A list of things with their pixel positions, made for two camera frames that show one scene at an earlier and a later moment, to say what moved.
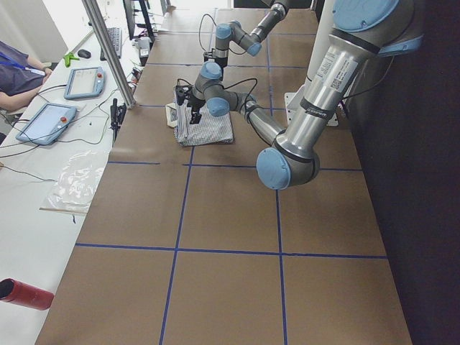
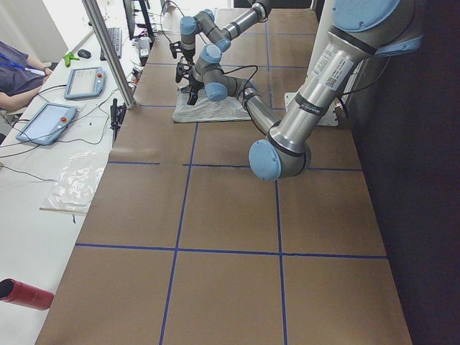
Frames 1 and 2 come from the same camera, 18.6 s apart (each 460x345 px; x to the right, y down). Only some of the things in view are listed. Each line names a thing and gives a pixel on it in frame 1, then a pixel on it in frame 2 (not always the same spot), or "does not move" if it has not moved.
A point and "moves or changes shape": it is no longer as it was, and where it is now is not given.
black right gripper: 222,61 -> 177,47
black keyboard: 115,34 does not move
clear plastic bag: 77,184 does not move
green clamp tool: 68,57 does not move
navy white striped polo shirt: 208,130 moves or changes shape
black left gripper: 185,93 -> 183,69
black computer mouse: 84,53 does not move
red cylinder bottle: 15,292 does not move
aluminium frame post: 95,19 does not move
